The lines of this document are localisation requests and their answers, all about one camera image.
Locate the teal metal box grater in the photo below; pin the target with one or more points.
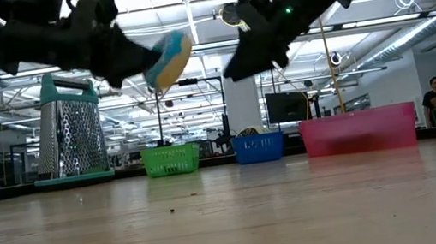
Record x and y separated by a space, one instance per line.
73 139

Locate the pink plastic bin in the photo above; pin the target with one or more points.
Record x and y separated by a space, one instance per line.
358 131

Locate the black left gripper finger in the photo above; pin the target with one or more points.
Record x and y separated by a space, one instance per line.
122 58

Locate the blue plastic basket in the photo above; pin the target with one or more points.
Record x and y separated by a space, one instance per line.
259 150

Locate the black monitor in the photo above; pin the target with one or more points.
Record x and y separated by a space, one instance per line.
287 107

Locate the green plastic basket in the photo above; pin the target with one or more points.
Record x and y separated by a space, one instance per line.
172 161

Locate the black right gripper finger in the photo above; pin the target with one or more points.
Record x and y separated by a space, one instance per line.
256 60

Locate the chocolate frosted toy donut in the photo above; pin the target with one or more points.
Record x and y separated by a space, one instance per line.
250 131

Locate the white pillar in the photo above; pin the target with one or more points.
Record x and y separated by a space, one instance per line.
243 105

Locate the black stand frame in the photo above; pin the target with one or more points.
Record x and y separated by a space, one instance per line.
187 82

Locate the black table frame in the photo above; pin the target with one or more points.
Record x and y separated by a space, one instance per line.
8 193

